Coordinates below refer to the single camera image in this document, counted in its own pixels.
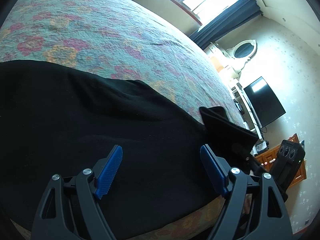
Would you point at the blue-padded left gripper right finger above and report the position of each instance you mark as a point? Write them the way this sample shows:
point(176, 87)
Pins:
point(253, 208)

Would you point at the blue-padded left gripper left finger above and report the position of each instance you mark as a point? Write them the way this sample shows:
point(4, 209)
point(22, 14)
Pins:
point(69, 207)

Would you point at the black pants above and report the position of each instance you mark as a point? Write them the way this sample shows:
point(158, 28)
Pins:
point(56, 119)

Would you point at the wooden cabinet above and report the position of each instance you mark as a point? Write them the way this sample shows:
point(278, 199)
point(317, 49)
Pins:
point(282, 164)

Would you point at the black flat tv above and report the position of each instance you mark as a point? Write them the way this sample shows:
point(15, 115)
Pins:
point(265, 104)

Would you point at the white tv stand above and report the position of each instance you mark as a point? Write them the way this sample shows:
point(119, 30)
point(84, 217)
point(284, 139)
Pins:
point(251, 121)

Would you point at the white vanity table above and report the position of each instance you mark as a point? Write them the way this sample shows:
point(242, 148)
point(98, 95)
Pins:
point(222, 62)

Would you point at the white oval vanity mirror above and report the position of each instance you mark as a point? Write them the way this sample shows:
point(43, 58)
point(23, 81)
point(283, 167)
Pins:
point(242, 54)

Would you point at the dark blue right curtain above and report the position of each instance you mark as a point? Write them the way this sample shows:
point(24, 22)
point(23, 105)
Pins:
point(231, 18)

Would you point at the floral bedspread bed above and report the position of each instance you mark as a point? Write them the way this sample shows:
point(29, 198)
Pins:
point(116, 39)

